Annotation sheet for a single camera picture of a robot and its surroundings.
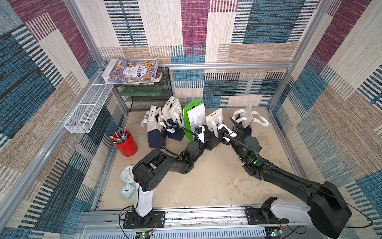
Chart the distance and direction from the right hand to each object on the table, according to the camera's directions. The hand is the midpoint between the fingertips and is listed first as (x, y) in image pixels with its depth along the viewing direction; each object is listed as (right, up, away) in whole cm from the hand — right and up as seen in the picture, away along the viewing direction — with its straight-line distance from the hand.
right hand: (227, 123), depth 77 cm
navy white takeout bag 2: (-29, +3, +10) cm, 31 cm away
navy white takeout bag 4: (+11, +3, +6) cm, 13 cm away
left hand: (-6, -6, +10) cm, 13 cm away
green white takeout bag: (-17, +4, +8) cm, 19 cm away
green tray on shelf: (-51, +21, +22) cm, 60 cm away
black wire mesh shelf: (-49, +17, +16) cm, 54 cm away
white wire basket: (-70, +2, -5) cm, 70 cm away
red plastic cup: (-58, -15, +17) cm, 62 cm away
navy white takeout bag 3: (-6, +2, +6) cm, 9 cm away
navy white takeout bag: (-39, +2, +3) cm, 39 cm away
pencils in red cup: (-61, -8, +12) cm, 63 cm away
